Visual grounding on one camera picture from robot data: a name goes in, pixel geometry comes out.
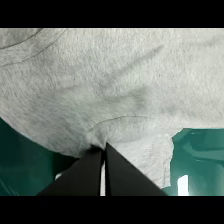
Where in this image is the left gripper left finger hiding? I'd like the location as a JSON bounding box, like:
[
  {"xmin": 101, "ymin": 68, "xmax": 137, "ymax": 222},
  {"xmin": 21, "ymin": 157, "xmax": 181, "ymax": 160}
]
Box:
[{"xmin": 37, "ymin": 148, "xmax": 106, "ymax": 197}]

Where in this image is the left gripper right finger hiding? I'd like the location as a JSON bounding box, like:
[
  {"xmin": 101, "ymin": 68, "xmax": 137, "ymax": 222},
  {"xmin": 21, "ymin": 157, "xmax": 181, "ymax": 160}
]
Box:
[{"xmin": 104, "ymin": 142, "xmax": 168, "ymax": 197}]

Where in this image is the grey T-shirt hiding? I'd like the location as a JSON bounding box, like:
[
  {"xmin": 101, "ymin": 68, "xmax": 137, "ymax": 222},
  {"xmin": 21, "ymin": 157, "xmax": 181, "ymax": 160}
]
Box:
[{"xmin": 0, "ymin": 28, "xmax": 224, "ymax": 197}]

